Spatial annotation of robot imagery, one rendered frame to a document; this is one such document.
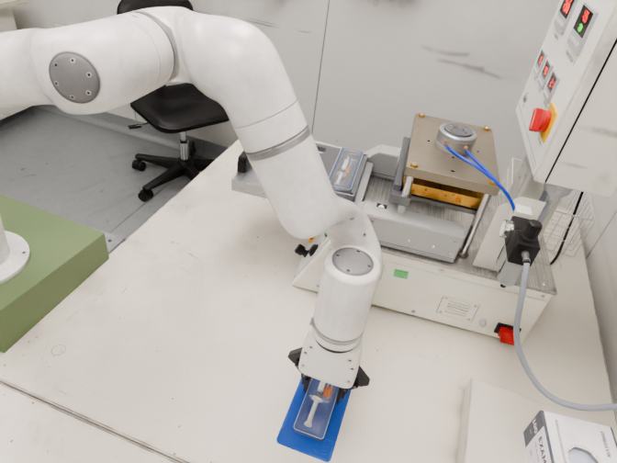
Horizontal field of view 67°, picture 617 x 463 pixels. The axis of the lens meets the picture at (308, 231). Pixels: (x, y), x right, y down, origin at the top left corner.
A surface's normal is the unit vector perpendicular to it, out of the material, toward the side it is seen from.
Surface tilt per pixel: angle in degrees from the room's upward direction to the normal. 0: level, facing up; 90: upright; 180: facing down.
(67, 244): 4
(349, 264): 2
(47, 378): 0
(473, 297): 90
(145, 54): 67
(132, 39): 43
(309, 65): 90
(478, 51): 90
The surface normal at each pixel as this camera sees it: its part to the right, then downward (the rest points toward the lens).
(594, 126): -0.25, 0.58
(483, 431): 0.11, -0.78
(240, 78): -0.06, 0.41
